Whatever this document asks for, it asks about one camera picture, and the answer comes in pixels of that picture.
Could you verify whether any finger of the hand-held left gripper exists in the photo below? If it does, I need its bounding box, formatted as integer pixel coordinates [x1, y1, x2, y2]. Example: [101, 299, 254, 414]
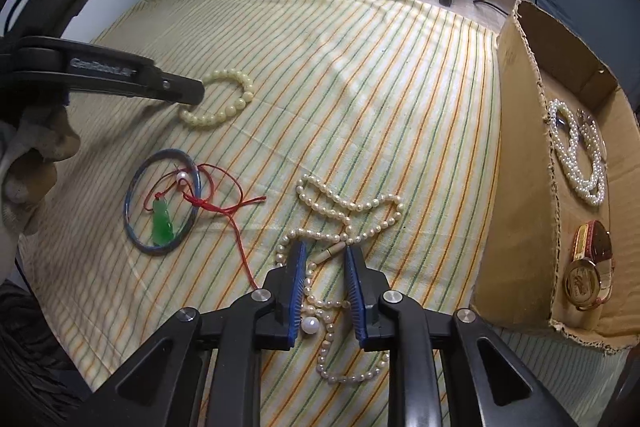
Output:
[0, 36, 206, 107]

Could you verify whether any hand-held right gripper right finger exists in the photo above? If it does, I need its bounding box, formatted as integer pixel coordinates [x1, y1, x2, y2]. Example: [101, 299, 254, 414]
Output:
[344, 245, 577, 427]

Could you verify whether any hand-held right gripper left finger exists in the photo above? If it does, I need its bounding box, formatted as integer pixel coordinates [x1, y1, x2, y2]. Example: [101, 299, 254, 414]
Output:
[65, 241, 308, 427]

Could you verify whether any long cream pearl necklace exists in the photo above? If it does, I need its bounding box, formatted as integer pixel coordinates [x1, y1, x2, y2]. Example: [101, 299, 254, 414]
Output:
[273, 173, 407, 386]

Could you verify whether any cream bead bracelet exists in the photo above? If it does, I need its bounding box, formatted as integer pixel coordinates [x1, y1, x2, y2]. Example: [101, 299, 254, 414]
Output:
[179, 69, 256, 130]

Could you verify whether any cardboard box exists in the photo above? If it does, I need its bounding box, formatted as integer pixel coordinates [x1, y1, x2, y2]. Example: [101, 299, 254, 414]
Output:
[470, 0, 640, 356]

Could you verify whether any person's left hand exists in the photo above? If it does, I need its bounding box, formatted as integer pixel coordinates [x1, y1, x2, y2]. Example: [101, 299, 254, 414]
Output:
[0, 106, 81, 239]

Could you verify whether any blue bangle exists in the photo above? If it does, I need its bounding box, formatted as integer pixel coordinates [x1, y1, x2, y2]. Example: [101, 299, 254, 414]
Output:
[123, 148, 204, 254]

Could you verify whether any striped cloth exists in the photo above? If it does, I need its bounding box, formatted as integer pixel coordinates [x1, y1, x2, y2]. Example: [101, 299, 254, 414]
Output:
[17, 0, 627, 427]

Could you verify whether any dark cloth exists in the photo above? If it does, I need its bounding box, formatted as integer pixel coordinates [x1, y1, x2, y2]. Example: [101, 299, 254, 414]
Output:
[0, 282, 97, 427]

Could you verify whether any green jade pendant red cord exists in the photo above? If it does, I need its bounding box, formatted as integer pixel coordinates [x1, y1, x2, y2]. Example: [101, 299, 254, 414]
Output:
[149, 162, 269, 292]

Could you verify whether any gold watch red strap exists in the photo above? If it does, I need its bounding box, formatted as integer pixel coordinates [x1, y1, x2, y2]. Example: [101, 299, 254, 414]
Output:
[563, 220, 615, 313]

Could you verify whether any white pearl necklace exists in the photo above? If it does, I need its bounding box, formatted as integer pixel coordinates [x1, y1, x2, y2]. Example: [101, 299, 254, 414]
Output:
[546, 99, 609, 207]

